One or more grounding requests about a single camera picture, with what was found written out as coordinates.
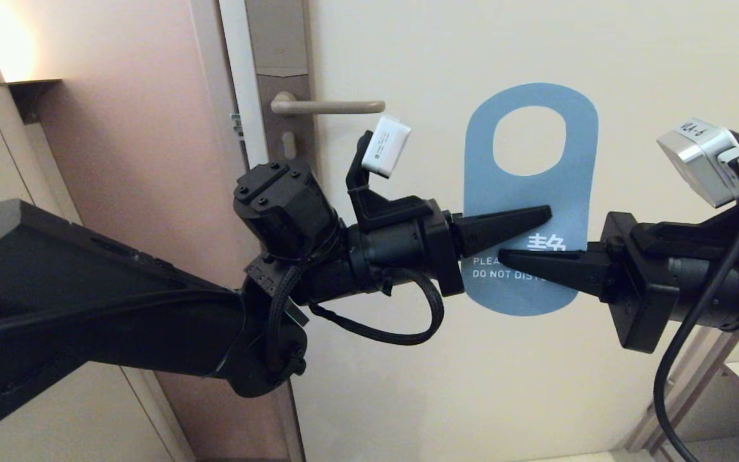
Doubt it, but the black looped camera cable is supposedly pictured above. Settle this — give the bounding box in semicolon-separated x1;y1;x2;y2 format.
309;268;446;347

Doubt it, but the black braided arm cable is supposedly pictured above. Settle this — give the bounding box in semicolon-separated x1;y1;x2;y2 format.
265;257;311;381

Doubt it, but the beige door frame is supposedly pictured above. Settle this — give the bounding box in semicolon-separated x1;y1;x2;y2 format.
189;0;306;462

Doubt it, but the beige metal door handle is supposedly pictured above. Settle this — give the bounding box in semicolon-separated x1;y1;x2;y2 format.
271;92;386;116

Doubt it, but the white door hanger sign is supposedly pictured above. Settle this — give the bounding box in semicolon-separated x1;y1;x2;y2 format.
463;82;600;318

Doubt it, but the dark wall lamp bracket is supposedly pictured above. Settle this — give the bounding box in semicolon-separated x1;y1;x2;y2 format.
0;79;62;124

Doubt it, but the white room door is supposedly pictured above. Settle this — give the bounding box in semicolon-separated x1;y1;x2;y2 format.
219;0;739;462

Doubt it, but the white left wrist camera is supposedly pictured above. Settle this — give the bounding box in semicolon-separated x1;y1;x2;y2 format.
361;115;412;180

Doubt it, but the brown metal lock plate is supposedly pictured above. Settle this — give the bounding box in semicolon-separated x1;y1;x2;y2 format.
245;0;319;169

